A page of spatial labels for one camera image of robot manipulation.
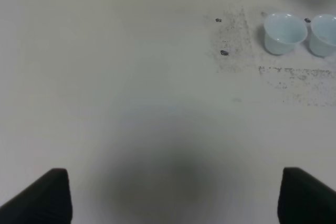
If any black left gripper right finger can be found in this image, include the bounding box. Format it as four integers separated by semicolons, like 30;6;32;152
277;167;335;224

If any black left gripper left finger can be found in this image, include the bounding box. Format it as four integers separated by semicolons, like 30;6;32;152
1;168;73;224

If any right light blue teacup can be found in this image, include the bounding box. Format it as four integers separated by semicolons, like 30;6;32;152
309;14;335;57

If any light blue teacup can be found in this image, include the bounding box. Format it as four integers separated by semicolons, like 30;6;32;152
309;14;335;57
264;13;308;55

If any left light blue teacup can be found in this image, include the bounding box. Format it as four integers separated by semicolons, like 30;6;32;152
264;13;308;55

